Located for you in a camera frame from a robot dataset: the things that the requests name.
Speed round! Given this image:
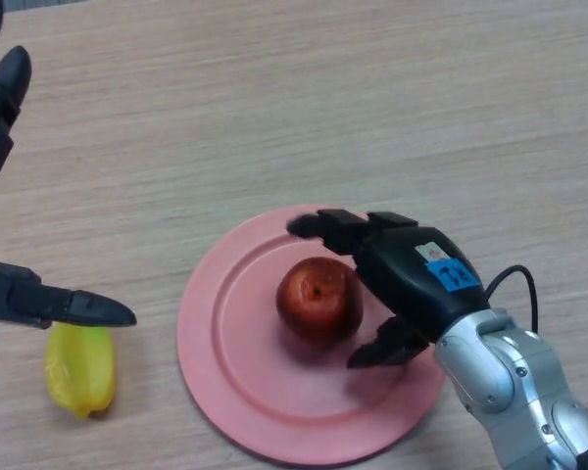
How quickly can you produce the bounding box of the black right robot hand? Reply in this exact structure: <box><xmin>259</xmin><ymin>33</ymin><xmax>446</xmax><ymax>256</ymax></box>
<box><xmin>285</xmin><ymin>209</ymin><xmax>492</xmax><ymax>370</ymax></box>

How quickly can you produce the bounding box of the red apple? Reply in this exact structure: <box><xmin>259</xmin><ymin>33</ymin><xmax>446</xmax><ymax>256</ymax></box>
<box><xmin>275</xmin><ymin>257</ymin><xmax>365</xmax><ymax>346</ymax></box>

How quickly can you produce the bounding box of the pink round plate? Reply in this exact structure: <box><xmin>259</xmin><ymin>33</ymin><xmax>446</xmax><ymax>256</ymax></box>
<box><xmin>175</xmin><ymin>204</ymin><xmax>447</xmax><ymax>466</ymax></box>

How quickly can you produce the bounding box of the yellow starfruit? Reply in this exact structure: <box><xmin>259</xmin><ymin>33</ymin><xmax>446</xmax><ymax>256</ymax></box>
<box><xmin>44</xmin><ymin>323</ymin><xmax>117</xmax><ymax>420</ymax></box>

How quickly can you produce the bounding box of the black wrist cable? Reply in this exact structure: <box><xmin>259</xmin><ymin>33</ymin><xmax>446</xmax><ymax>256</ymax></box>
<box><xmin>484</xmin><ymin>264</ymin><xmax>540</xmax><ymax>334</ymax></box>

